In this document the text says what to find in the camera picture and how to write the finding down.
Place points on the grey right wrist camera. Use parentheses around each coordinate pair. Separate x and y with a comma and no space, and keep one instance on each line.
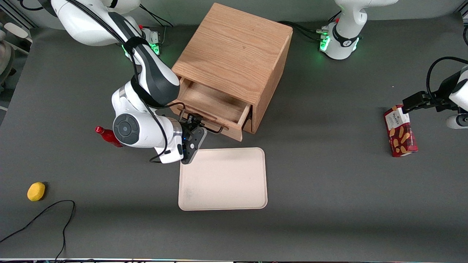
(193,146)

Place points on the grey background object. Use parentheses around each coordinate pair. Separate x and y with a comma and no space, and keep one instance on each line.
(5,58)

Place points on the red plastic bottle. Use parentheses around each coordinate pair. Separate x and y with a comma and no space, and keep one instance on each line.
(106,136)

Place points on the wooden drawer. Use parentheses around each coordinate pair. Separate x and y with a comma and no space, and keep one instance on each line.
(215,100)

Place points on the white rounded background object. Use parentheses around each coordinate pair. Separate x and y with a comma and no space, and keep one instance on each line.
(16,30)

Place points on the cream plastic tray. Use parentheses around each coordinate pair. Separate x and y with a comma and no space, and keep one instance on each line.
(223,179)

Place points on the red tartan biscuit box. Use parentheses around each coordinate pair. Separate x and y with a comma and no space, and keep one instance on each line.
(402,138)

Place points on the aluminium frame rail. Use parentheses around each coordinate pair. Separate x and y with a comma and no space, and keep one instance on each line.
(14,12)

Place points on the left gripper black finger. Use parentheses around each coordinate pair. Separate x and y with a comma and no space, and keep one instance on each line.
(444,103)
(415,100)

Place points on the wooden drawer front panel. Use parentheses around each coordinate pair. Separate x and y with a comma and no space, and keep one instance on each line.
(248,126)

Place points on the oak wooden drawer cabinet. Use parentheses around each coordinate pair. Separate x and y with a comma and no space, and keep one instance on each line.
(234,47)

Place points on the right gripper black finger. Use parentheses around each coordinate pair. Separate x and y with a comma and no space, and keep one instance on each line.
(193,117)
(192,126)

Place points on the yellow lemon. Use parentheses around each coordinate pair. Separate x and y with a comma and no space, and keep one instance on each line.
(36,191)

